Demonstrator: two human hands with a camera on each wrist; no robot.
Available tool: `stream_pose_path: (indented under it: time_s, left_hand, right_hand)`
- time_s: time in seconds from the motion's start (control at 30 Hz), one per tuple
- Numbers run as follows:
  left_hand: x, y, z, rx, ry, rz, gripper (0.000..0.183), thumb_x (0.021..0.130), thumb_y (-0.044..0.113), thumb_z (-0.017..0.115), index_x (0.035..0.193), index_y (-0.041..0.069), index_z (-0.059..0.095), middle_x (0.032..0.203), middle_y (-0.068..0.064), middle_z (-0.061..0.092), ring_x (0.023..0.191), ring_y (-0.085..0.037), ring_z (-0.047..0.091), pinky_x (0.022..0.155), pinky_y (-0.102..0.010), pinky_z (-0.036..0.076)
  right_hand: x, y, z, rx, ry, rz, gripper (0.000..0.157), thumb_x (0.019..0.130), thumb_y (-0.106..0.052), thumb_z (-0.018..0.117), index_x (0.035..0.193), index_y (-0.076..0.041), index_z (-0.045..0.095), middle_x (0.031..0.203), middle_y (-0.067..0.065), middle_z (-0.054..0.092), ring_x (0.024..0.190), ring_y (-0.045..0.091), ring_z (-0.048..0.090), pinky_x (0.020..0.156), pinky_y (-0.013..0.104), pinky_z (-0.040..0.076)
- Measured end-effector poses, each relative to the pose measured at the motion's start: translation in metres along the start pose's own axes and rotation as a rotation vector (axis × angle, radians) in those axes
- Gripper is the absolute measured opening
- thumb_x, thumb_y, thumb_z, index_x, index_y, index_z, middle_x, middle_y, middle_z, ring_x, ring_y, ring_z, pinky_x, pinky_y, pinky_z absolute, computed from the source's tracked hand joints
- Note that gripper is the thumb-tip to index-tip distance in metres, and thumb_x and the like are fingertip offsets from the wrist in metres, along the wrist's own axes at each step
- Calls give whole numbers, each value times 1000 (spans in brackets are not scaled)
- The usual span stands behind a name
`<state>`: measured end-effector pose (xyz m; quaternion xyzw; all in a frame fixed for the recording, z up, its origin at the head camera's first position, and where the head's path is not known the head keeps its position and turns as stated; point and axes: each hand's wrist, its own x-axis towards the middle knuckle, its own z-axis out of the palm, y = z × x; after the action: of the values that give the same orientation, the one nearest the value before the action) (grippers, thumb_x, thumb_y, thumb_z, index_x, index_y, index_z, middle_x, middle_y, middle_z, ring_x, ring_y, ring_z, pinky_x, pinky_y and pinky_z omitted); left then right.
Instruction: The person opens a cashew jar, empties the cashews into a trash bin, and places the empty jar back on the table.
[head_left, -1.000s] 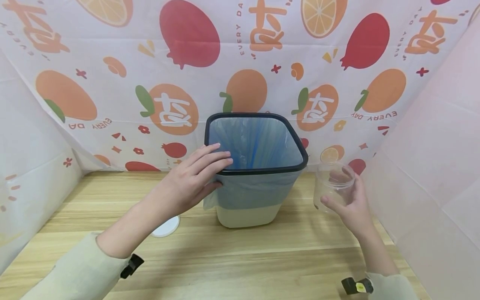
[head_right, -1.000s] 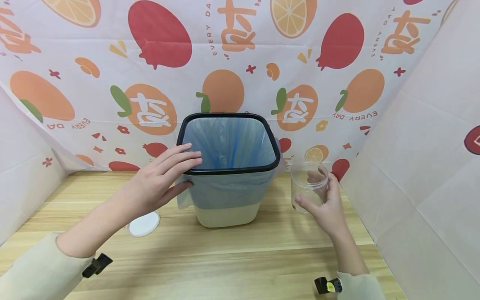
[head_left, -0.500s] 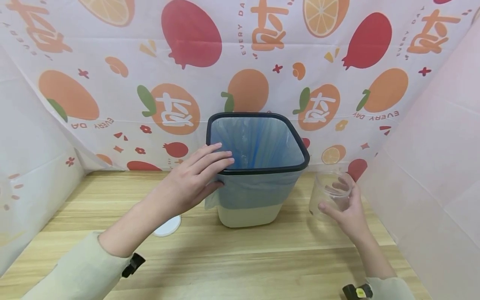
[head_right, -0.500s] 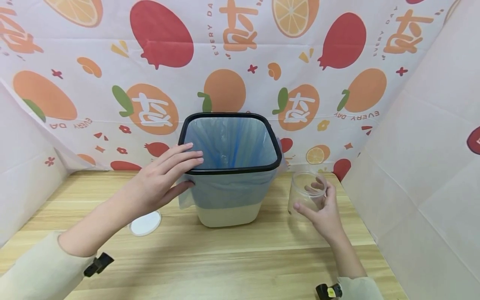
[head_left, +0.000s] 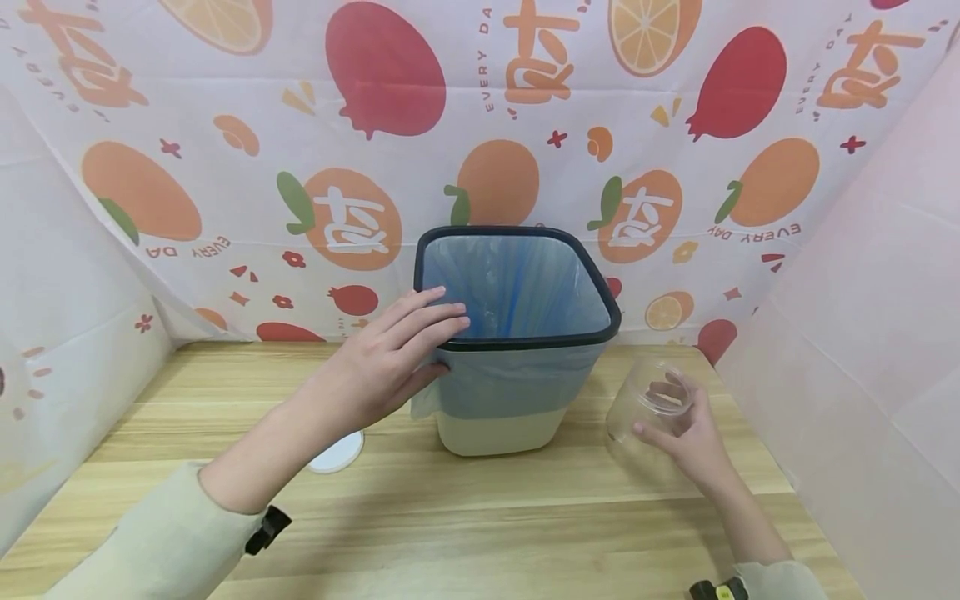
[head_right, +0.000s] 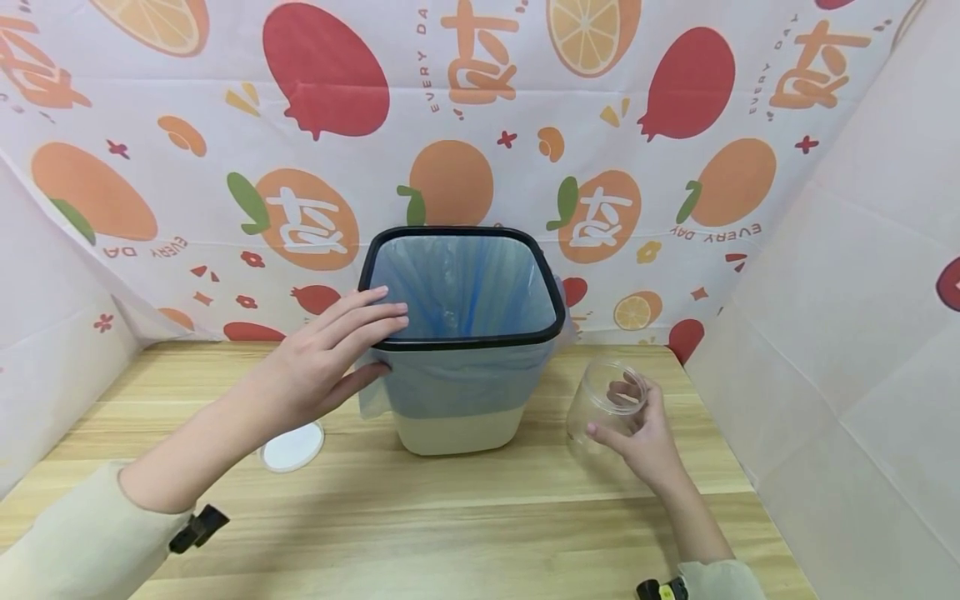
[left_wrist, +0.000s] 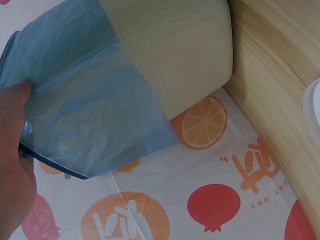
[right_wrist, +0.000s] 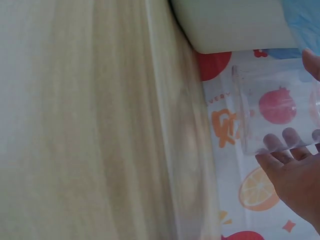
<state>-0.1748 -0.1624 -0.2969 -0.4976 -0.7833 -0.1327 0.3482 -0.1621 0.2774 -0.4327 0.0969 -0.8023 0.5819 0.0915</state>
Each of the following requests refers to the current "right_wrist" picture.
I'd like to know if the person's right hand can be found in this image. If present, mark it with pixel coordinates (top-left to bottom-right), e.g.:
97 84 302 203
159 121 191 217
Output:
255 48 320 232

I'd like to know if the clear drinking glass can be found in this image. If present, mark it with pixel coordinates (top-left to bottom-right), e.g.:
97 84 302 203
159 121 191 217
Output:
231 58 320 157

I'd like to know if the blue plastic bag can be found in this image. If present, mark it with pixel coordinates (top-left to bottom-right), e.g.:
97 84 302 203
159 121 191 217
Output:
279 0 320 61

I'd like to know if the cream rounded container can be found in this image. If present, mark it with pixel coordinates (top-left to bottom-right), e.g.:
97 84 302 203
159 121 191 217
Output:
169 0 301 55

